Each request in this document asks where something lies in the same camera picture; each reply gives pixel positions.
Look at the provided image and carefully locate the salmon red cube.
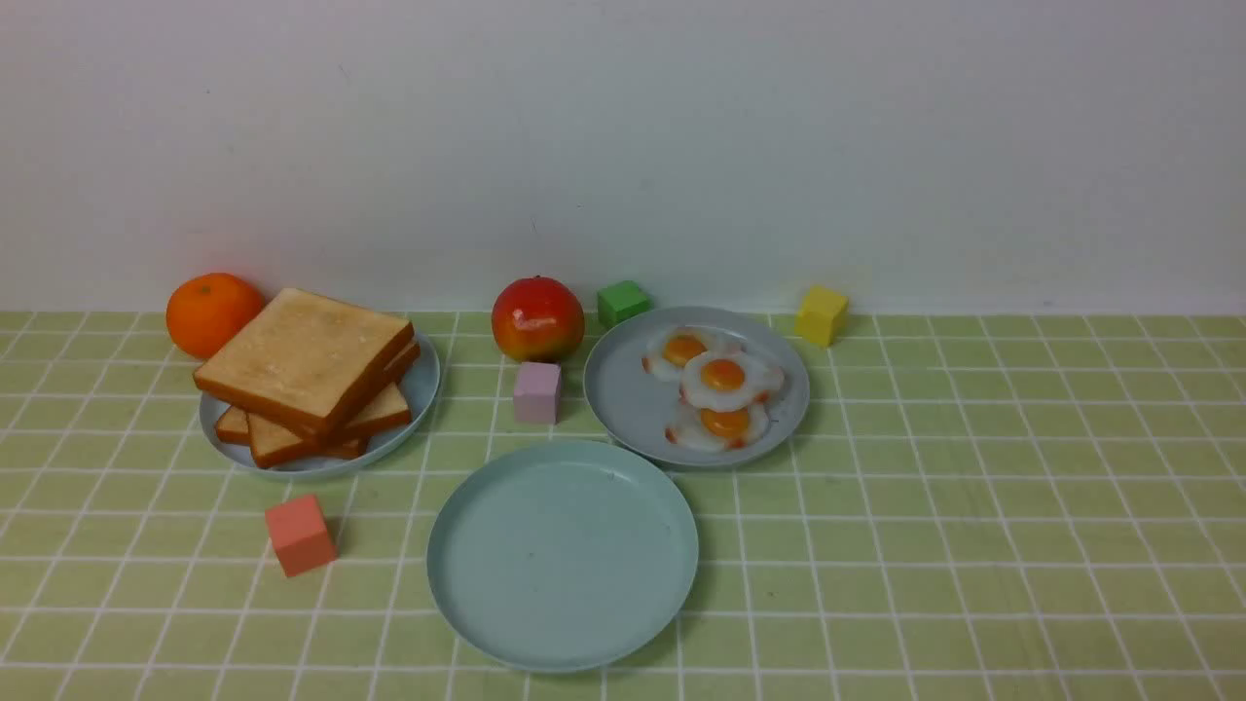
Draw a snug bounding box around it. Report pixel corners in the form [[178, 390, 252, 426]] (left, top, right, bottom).
[[264, 494, 338, 578]]

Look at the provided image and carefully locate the red apple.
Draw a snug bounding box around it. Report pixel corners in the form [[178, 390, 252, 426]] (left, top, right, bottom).
[[491, 276, 586, 364]]

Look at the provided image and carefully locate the grey plate with toast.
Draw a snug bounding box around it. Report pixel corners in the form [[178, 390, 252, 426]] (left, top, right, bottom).
[[199, 332, 442, 482]]

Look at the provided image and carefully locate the grey plate with eggs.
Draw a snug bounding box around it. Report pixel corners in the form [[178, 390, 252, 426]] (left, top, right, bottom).
[[583, 306, 811, 469]]

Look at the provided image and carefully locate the teal empty front plate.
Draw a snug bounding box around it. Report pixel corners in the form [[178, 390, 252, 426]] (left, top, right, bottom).
[[424, 440, 700, 674]]

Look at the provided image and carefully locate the orange fruit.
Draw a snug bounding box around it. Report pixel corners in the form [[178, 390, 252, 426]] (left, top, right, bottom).
[[164, 274, 265, 360]]

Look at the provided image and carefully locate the toast slice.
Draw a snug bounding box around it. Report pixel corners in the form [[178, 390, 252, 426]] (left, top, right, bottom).
[[243, 383, 411, 469], [314, 341, 421, 445], [193, 288, 417, 442], [216, 407, 369, 469]]

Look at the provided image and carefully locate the green cube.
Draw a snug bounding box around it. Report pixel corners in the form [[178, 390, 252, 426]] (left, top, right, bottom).
[[597, 280, 653, 327]]

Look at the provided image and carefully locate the yellow cube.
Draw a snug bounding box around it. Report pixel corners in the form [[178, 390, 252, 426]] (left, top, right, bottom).
[[792, 285, 850, 347]]

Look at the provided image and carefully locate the pink-purple cube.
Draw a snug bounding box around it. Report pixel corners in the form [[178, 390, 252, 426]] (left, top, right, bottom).
[[513, 362, 562, 425]]

